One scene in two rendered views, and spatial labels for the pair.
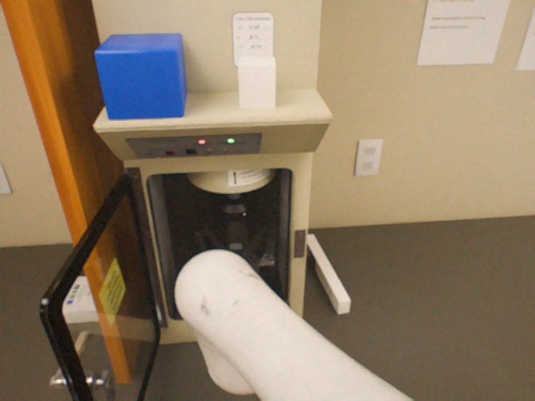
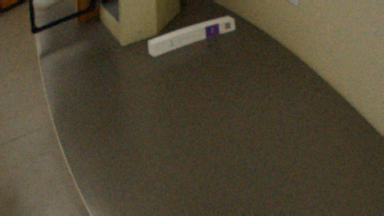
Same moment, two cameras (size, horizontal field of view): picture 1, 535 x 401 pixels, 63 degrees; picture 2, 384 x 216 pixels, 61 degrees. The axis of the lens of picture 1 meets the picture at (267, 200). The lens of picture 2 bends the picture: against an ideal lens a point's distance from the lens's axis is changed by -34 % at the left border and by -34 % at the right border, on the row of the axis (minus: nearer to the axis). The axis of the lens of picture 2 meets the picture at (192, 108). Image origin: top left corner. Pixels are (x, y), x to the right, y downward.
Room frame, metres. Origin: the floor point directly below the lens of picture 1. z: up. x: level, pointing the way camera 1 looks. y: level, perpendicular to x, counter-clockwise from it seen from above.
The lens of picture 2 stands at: (0.48, -1.23, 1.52)
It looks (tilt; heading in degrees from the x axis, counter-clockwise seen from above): 35 degrees down; 71
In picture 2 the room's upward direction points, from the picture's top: 4 degrees counter-clockwise
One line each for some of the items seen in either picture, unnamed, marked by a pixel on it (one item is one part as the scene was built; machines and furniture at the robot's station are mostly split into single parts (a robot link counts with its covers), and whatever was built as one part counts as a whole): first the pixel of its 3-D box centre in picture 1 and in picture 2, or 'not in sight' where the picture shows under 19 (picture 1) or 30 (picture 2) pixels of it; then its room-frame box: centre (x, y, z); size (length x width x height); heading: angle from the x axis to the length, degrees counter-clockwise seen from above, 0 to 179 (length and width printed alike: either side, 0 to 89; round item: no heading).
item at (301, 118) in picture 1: (217, 136); not in sight; (0.60, 0.07, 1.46); 0.32 x 0.12 x 0.10; 96
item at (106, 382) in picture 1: (106, 390); not in sight; (0.37, 0.22, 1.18); 0.02 x 0.02 x 0.06; 88
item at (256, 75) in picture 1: (257, 82); not in sight; (0.61, 0.01, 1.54); 0.05 x 0.05 x 0.06; 1
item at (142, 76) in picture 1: (146, 75); not in sight; (0.59, 0.17, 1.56); 0.10 x 0.10 x 0.09; 6
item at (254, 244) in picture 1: (255, 247); not in sight; (0.67, 0.02, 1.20); 0.11 x 0.01 x 0.04; 157
